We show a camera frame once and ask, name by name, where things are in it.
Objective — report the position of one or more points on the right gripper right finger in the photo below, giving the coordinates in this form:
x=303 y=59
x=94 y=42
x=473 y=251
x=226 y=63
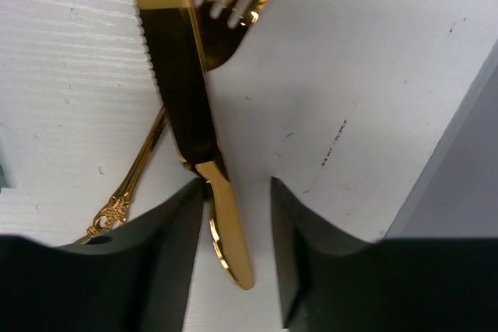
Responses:
x=330 y=280

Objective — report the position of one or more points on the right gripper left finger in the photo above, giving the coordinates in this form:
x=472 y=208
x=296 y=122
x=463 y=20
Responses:
x=134 y=278

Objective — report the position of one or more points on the gold knife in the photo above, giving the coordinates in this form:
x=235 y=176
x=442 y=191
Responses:
x=174 y=44

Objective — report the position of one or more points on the gold fork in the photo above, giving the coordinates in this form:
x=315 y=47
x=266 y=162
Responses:
x=223 y=26

